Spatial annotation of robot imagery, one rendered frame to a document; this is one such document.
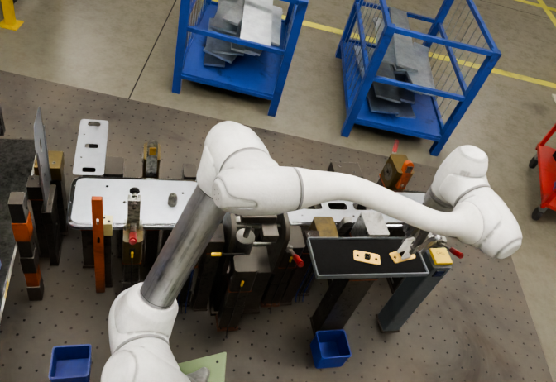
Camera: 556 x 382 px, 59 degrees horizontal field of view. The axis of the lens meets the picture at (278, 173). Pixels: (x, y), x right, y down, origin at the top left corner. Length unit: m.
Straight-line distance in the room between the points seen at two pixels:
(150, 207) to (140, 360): 0.57
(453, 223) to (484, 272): 1.23
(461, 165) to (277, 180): 0.49
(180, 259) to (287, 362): 0.67
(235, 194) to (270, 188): 0.08
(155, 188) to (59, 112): 0.89
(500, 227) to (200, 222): 0.71
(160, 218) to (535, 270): 2.71
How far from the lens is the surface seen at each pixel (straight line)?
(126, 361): 1.34
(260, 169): 1.07
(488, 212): 1.25
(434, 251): 1.69
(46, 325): 1.84
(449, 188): 1.33
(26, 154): 1.86
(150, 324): 1.43
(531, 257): 3.82
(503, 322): 2.32
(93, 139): 1.94
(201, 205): 1.24
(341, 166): 1.99
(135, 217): 1.53
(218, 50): 3.84
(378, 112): 3.94
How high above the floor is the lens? 2.32
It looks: 44 degrees down
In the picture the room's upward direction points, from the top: 18 degrees clockwise
